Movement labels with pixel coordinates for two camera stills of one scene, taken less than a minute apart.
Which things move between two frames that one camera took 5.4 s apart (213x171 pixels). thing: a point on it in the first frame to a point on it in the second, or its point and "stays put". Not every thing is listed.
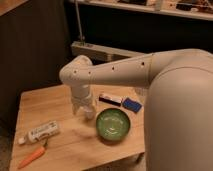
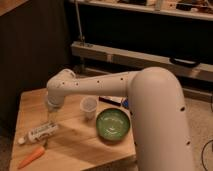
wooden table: x=49 y=136 stays put
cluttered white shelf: x=199 y=9 stays put
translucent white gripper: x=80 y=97 to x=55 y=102
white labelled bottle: x=49 y=129 stays put
